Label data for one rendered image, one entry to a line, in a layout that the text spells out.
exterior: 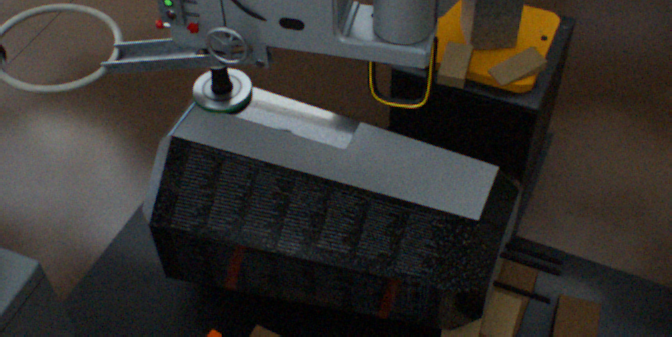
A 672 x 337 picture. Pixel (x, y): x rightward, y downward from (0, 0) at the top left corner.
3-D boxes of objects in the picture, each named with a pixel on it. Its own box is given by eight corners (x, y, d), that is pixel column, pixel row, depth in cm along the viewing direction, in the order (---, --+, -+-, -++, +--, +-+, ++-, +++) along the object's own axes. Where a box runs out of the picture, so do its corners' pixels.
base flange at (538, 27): (448, -6, 343) (449, -16, 340) (560, 21, 328) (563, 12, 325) (407, 62, 314) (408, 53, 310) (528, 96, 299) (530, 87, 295)
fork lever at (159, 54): (288, 33, 277) (283, 22, 273) (271, 69, 264) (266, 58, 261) (124, 47, 302) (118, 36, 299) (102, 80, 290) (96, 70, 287)
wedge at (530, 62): (530, 55, 309) (532, 45, 305) (545, 70, 302) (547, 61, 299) (486, 71, 303) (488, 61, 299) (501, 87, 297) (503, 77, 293)
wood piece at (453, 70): (447, 50, 312) (448, 40, 308) (472, 55, 310) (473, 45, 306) (436, 84, 299) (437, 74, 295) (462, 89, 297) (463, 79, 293)
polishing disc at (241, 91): (201, 116, 283) (201, 114, 282) (187, 79, 296) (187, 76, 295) (258, 100, 287) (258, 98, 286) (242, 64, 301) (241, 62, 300)
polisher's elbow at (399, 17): (394, 1, 259) (396, -51, 244) (444, 22, 251) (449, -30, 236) (360, 31, 249) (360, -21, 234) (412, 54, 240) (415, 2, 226)
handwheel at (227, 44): (259, 50, 263) (255, 13, 252) (250, 69, 256) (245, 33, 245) (217, 43, 265) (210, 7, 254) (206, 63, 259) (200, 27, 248)
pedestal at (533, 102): (426, 99, 406) (437, -21, 351) (553, 136, 386) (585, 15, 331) (376, 189, 366) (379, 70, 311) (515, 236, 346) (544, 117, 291)
